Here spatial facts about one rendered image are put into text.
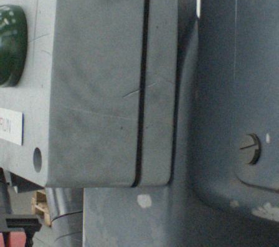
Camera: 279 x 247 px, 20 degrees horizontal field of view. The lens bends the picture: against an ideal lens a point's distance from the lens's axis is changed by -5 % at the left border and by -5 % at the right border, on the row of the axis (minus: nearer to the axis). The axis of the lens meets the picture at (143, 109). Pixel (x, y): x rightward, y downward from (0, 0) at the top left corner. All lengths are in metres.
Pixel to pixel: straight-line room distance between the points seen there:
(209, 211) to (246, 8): 0.08
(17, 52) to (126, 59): 0.04
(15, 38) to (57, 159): 0.04
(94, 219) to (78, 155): 0.08
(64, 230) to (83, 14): 0.47
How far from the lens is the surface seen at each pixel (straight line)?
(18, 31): 0.27
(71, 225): 0.71
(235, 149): 0.25
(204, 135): 0.27
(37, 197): 6.51
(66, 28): 0.25
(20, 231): 0.92
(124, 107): 0.26
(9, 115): 0.28
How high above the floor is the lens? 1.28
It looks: 3 degrees down
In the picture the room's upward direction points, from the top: 3 degrees clockwise
